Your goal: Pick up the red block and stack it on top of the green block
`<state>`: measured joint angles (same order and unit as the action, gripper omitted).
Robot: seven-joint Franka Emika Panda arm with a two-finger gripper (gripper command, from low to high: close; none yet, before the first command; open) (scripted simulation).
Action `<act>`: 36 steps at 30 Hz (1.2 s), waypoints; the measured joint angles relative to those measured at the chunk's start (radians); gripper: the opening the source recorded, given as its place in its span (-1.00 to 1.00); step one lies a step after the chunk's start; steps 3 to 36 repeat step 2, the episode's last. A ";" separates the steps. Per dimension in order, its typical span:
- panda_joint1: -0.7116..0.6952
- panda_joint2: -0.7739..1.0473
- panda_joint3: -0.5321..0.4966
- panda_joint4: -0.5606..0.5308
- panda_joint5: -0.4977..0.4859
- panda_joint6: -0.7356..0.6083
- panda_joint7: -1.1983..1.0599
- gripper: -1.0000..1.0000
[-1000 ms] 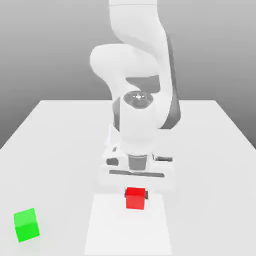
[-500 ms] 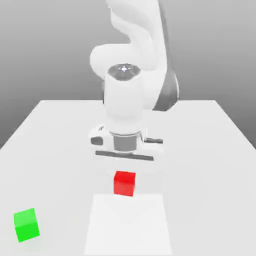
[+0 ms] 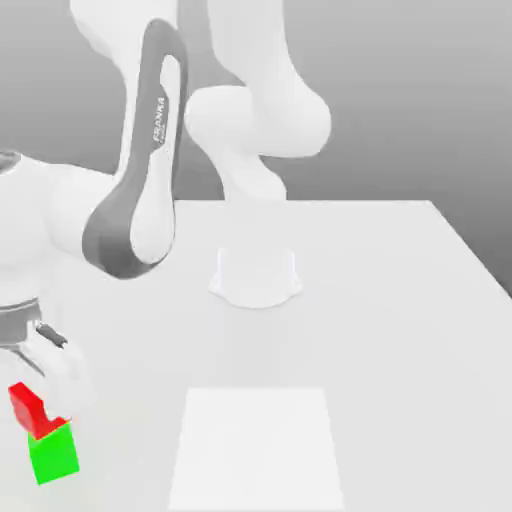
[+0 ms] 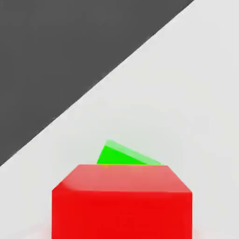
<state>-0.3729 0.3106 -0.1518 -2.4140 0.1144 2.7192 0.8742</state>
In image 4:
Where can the small red cube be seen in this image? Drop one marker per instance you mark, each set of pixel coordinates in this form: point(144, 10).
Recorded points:
point(121, 211)

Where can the small green cube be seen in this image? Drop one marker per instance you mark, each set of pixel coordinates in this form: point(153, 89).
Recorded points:
point(119, 156)

